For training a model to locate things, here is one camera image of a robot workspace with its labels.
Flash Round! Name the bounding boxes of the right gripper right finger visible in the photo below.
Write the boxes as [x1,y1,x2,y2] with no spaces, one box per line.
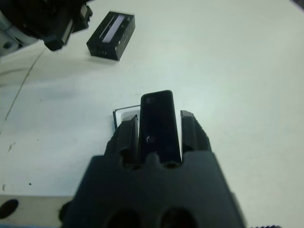
[180,110,212,159]

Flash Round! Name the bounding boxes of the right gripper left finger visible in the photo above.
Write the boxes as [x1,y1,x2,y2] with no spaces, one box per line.
[106,115,140,167]

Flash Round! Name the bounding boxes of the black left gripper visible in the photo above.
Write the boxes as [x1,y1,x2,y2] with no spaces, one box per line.
[0,0,93,52]

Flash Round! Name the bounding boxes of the slim black camera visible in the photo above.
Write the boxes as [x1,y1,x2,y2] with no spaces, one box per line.
[137,89,184,168]

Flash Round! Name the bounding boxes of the black box base white insert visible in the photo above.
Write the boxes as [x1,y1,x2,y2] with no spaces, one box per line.
[113,105,141,133]

